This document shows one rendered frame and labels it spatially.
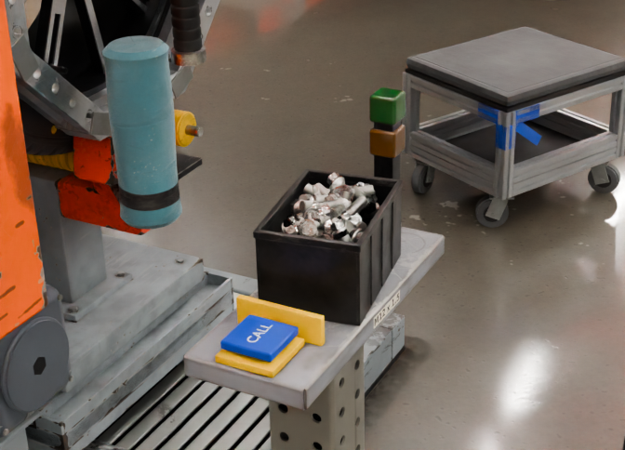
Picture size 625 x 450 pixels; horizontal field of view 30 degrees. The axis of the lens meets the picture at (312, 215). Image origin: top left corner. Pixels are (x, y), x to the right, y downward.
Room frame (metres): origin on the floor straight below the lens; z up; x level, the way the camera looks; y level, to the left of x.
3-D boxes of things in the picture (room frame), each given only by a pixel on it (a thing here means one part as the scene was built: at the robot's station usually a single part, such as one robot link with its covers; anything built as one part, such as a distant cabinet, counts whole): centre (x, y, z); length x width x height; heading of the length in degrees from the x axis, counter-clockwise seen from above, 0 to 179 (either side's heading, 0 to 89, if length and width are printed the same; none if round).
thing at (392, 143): (1.51, -0.11, 0.59); 0.04 x 0.04 x 0.04; 62
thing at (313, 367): (1.34, -0.01, 0.44); 0.43 x 0.17 x 0.03; 152
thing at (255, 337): (1.19, 0.07, 0.47); 0.07 x 0.07 x 0.02; 62
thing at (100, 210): (1.69, 0.31, 0.48); 0.16 x 0.12 x 0.17; 62
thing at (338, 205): (1.36, -0.02, 0.51); 0.20 x 0.14 x 0.13; 160
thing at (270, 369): (1.19, 0.07, 0.46); 0.08 x 0.08 x 0.01; 62
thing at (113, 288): (1.75, 0.43, 0.32); 0.40 x 0.30 x 0.28; 152
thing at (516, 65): (2.58, -0.49, 0.17); 0.43 x 0.36 x 0.34; 125
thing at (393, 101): (1.51, -0.11, 0.64); 0.04 x 0.04 x 0.04; 62
